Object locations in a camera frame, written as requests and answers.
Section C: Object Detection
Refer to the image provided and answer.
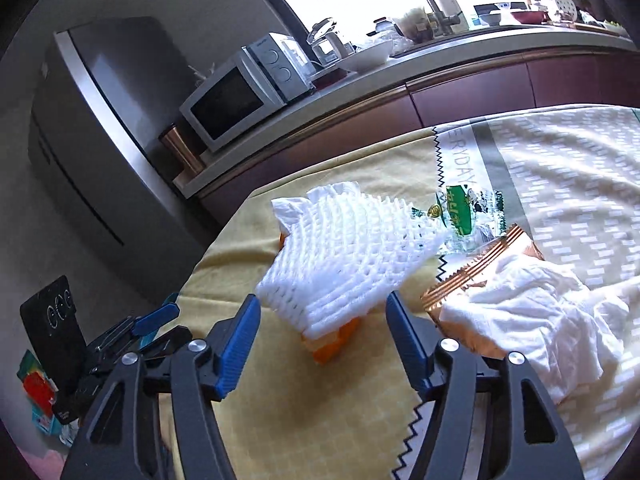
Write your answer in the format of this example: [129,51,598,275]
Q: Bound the colourful bags on floor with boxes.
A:
[17,350,65,436]

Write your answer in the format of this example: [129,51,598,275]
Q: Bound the white soap bottle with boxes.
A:
[431,0,471,31]

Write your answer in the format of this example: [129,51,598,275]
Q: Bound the glass electric kettle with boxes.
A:
[306,17,357,62]

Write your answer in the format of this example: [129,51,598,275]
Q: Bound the dark red food container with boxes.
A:
[311,67,352,85]

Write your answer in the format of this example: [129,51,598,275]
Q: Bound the grey refrigerator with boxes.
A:
[27,16,201,261]

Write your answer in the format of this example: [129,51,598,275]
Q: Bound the copper foil snack bag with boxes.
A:
[420,225,546,361]

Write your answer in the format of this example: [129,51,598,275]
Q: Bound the copper travel tumbler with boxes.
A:
[159,122,205,173]

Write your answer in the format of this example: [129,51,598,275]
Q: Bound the brown kitchen counter cabinet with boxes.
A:
[172,25,640,223]

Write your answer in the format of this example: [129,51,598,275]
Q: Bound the white ceramic bowl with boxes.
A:
[340,40,396,73]

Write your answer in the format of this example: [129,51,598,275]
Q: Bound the clear green-label plastic wrapper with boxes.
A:
[410,185,512,257]

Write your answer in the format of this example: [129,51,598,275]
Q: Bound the white foam fruit net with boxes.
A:
[255,182,448,339]

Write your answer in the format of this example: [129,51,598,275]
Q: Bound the white paper towel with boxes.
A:
[440,250,631,403]

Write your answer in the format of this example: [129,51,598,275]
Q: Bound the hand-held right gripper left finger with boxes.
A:
[60,294,262,480]

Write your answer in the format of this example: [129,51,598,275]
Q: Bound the white microwave oven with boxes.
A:
[179,32,315,155]

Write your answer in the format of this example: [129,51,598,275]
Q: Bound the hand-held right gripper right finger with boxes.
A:
[385,290,586,480]

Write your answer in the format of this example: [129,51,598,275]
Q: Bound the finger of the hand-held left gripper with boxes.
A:
[142,326,193,362]
[100,294,182,354]

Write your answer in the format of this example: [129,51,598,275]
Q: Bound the orange peel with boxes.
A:
[277,230,362,365]

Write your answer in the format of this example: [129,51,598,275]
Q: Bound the white slotted spoon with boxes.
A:
[549,0,577,22]

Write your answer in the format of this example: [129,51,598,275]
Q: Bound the yellow printed tablecloth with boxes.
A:
[160,105,640,480]

